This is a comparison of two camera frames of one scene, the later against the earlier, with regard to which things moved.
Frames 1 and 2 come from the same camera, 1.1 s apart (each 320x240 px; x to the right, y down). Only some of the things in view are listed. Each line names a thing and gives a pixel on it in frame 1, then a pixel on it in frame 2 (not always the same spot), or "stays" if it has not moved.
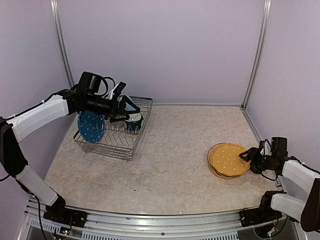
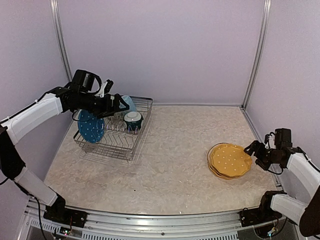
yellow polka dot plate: (222, 175) stays
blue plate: (91, 125) stays
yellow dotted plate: (226, 159) stays
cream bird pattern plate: (217, 174) -> (209, 154)
